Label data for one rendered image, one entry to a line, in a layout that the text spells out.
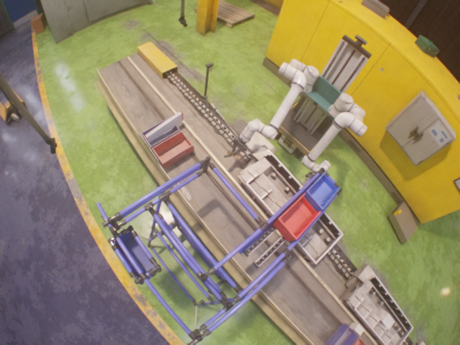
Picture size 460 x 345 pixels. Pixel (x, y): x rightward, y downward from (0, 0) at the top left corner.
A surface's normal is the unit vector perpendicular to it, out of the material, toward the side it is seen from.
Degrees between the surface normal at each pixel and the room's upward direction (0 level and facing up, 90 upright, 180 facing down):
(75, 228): 0
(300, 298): 0
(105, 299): 0
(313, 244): 10
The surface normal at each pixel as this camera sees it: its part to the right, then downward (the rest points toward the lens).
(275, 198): 0.02, -0.31
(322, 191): 0.22, -0.47
